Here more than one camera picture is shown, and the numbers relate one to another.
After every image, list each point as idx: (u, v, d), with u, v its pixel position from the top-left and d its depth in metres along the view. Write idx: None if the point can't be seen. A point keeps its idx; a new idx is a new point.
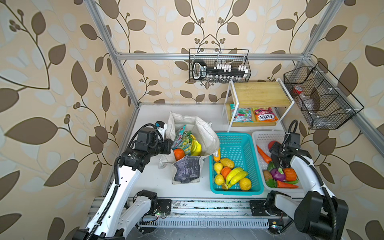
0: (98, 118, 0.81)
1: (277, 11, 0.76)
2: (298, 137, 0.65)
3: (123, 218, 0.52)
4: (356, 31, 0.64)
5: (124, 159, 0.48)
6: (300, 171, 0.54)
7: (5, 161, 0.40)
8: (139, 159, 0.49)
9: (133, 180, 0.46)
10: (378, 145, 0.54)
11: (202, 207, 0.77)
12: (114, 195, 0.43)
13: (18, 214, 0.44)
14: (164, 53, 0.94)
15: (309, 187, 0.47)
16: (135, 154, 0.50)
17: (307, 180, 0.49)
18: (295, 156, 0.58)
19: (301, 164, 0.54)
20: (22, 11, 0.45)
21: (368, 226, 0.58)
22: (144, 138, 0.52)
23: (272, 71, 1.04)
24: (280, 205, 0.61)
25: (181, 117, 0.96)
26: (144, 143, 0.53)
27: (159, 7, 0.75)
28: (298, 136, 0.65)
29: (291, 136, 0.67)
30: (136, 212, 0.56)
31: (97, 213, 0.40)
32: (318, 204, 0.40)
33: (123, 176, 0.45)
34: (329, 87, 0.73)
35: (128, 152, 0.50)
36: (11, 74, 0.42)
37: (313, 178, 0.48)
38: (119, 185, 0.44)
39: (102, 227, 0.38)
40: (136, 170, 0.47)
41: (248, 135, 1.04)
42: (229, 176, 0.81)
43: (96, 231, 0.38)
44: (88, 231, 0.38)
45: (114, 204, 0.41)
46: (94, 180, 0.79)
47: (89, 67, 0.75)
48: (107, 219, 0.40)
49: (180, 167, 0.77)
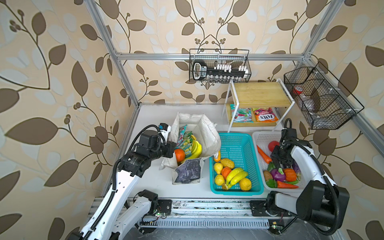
0: (98, 118, 0.81)
1: (277, 11, 0.76)
2: (293, 130, 0.68)
3: (120, 220, 0.52)
4: (356, 32, 0.63)
5: (124, 163, 0.48)
6: (300, 160, 0.54)
7: (5, 161, 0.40)
8: (138, 164, 0.47)
9: (131, 185, 0.45)
10: (378, 146, 0.54)
11: (202, 207, 0.77)
12: (110, 200, 0.42)
13: (18, 214, 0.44)
14: (165, 53, 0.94)
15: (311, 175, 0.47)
16: (134, 159, 0.48)
17: (307, 169, 0.49)
18: (295, 146, 0.58)
19: (302, 154, 0.54)
20: (22, 11, 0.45)
21: (368, 226, 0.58)
22: (145, 141, 0.50)
23: (272, 71, 1.04)
24: (280, 204, 0.62)
25: (187, 117, 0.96)
26: (145, 146, 0.51)
27: (159, 7, 0.75)
28: (292, 129, 0.68)
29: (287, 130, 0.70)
30: (134, 213, 0.56)
31: (93, 217, 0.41)
32: (319, 192, 0.41)
33: (121, 181, 0.45)
34: (329, 88, 0.73)
35: (128, 156, 0.49)
36: (11, 74, 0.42)
37: (314, 167, 0.48)
38: (116, 190, 0.43)
39: (95, 233, 0.38)
40: (134, 176, 0.45)
41: (248, 135, 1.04)
42: (229, 176, 0.81)
43: (89, 236, 0.38)
44: (81, 236, 0.38)
45: (109, 209, 0.41)
46: (94, 180, 0.79)
47: (89, 67, 0.75)
48: (101, 225, 0.39)
49: (180, 169, 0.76)
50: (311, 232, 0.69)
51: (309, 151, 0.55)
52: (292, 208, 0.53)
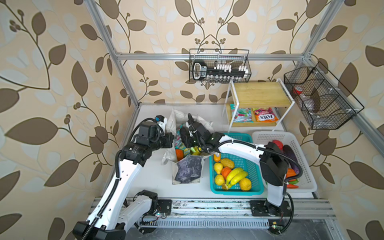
0: (98, 118, 0.81)
1: (277, 11, 0.76)
2: (202, 128, 0.65)
3: (124, 213, 0.53)
4: (356, 32, 0.63)
5: (125, 153, 0.48)
6: (232, 150, 0.57)
7: (5, 160, 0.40)
8: (140, 152, 0.48)
9: (134, 174, 0.46)
10: (378, 145, 0.54)
11: (202, 207, 0.77)
12: (114, 188, 0.42)
13: (18, 215, 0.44)
14: (165, 53, 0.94)
15: (248, 153, 0.52)
16: (136, 148, 0.49)
17: (244, 153, 0.53)
18: (220, 147, 0.59)
19: (228, 144, 0.58)
20: (22, 11, 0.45)
21: (368, 226, 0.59)
22: (145, 131, 0.51)
23: (272, 71, 1.04)
24: (273, 197, 0.60)
25: (182, 116, 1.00)
26: (145, 136, 0.52)
27: (159, 6, 0.75)
28: (202, 126, 0.65)
29: (198, 132, 0.65)
30: (137, 208, 0.57)
31: (98, 205, 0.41)
32: (270, 162, 0.47)
33: (124, 170, 0.45)
34: (329, 87, 0.74)
35: (129, 146, 0.50)
36: (11, 74, 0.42)
37: (245, 146, 0.55)
38: (120, 178, 0.44)
39: (102, 220, 0.38)
40: (136, 164, 0.46)
41: (248, 134, 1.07)
42: (229, 176, 0.81)
43: (96, 224, 0.38)
44: (88, 223, 0.38)
45: (115, 196, 0.41)
46: (94, 180, 0.79)
47: (89, 67, 0.75)
48: (107, 212, 0.39)
49: (182, 166, 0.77)
50: (311, 232, 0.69)
51: (229, 140, 0.60)
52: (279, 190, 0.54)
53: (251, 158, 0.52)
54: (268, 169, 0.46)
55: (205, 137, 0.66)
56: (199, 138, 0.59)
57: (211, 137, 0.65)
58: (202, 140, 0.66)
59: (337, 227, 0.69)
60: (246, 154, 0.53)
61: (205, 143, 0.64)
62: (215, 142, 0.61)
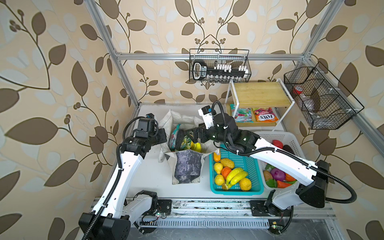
0: (98, 118, 0.81)
1: (277, 11, 0.76)
2: (232, 123, 0.49)
3: (128, 207, 0.54)
4: (356, 31, 0.64)
5: (125, 146, 0.49)
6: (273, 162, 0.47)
7: (5, 160, 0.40)
8: (140, 144, 0.49)
9: (136, 165, 0.47)
10: (378, 145, 0.54)
11: (202, 207, 0.77)
12: (118, 177, 0.43)
13: (18, 215, 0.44)
14: (165, 53, 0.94)
15: (296, 170, 0.43)
16: (135, 141, 0.50)
17: (288, 168, 0.44)
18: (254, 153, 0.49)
19: (269, 154, 0.47)
20: (22, 11, 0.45)
21: (368, 226, 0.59)
22: (144, 125, 0.54)
23: (272, 71, 1.04)
24: (282, 203, 0.59)
25: (179, 116, 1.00)
26: (144, 130, 0.54)
27: (159, 6, 0.75)
28: (233, 122, 0.49)
29: (229, 129, 0.51)
30: (138, 205, 0.56)
31: (103, 196, 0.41)
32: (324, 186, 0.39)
33: (126, 161, 0.46)
34: (329, 87, 0.74)
35: (129, 139, 0.51)
36: (11, 74, 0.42)
37: (293, 161, 0.45)
38: (122, 169, 0.45)
39: (108, 209, 0.39)
40: (138, 155, 0.47)
41: None
42: (229, 176, 0.81)
43: (102, 213, 0.38)
44: (94, 214, 0.38)
45: (119, 185, 0.42)
46: (94, 180, 0.79)
47: (89, 67, 0.75)
48: (112, 201, 0.40)
49: (181, 161, 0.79)
50: (311, 232, 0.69)
51: (272, 147, 0.48)
52: (296, 202, 0.52)
53: (296, 176, 0.44)
54: (320, 193, 0.39)
55: (234, 135, 0.52)
56: (228, 135, 0.53)
57: (242, 138, 0.51)
58: (231, 139, 0.52)
59: (337, 227, 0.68)
60: (292, 169, 0.44)
61: (234, 143, 0.54)
62: (247, 145, 0.49)
